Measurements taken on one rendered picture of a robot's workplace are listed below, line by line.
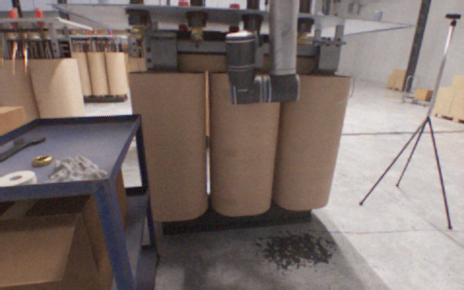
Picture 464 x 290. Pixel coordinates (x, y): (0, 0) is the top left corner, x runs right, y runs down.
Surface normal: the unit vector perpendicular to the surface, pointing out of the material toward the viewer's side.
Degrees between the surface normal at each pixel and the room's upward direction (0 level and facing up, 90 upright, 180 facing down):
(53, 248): 26
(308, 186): 90
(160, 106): 90
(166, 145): 90
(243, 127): 90
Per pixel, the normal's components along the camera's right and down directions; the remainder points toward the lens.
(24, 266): 0.12, -0.69
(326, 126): 0.15, 0.34
